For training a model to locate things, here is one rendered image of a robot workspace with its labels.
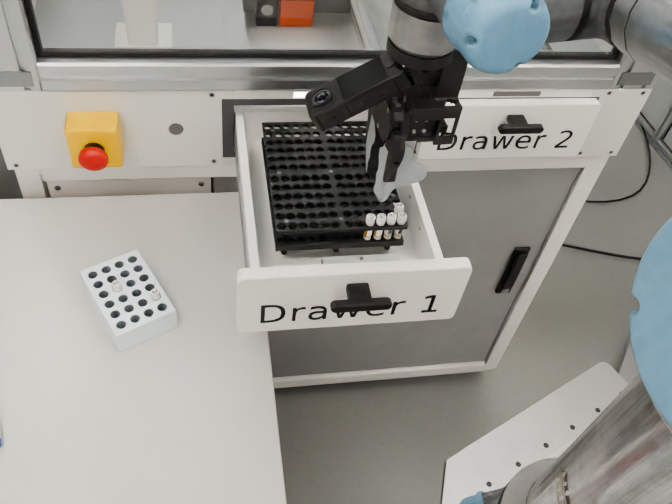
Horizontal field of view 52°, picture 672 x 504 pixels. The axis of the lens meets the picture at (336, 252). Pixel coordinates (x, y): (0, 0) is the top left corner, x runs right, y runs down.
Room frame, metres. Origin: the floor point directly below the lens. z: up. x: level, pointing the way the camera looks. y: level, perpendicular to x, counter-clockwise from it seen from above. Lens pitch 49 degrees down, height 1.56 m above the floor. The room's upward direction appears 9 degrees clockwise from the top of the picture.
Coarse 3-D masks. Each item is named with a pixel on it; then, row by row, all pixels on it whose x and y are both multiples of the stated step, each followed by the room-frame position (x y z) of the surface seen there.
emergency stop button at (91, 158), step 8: (80, 152) 0.70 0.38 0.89; (88, 152) 0.70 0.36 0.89; (96, 152) 0.70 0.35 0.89; (104, 152) 0.71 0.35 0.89; (80, 160) 0.69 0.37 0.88; (88, 160) 0.69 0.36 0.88; (96, 160) 0.69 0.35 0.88; (104, 160) 0.70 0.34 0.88; (88, 168) 0.69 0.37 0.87; (96, 168) 0.69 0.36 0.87
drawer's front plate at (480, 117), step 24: (480, 120) 0.91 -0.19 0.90; (504, 120) 0.92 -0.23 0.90; (528, 120) 0.93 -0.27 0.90; (552, 120) 0.94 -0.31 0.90; (576, 120) 0.96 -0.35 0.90; (432, 144) 0.89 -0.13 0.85; (456, 144) 0.90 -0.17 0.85; (480, 144) 0.91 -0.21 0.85; (528, 144) 0.94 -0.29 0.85; (552, 144) 0.95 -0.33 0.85; (576, 144) 0.96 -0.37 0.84
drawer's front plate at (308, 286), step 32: (256, 288) 0.50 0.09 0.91; (288, 288) 0.51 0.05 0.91; (320, 288) 0.52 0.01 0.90; (384, 288) 0.54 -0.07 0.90; (416, 288) 0.55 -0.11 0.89; (448, 288) 0.56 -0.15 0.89; (256, 320) 0.50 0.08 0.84; (288, 320) 0.51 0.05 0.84; (320, 320) 0.52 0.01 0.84; (352, 320) 0.53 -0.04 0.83; (384, 320) 0.54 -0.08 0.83; (416, 320) 0.56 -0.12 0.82
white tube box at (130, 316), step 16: (128, 256) 0.60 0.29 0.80; (80, 272) 0.56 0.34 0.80; (96, 272) 0.56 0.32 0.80; (112, 272) 0.57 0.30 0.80; (128, 272) 0.58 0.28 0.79; (144, 272) 0.58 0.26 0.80; (96, 288) 0.54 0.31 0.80; (128, 288) 0.55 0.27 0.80; (144, 288) 0.55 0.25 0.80; (160, 288) 0.55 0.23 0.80; (96, 304) 0.52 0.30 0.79; (112, 304) 0.52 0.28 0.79; (128, 304) 0.52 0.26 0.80; (144, 304) 0.53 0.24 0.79; (160, 304) 0.53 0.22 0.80; (112, 320) 0.49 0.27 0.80; (128, 320) 0.50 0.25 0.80; (144, 320) 0.50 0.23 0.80; (160, 320) 0.51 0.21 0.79; (176, 320) 0.52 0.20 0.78; (112, 336) 0.48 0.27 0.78; (128, 336) 0.48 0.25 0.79; (144, 336) 0.49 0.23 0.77
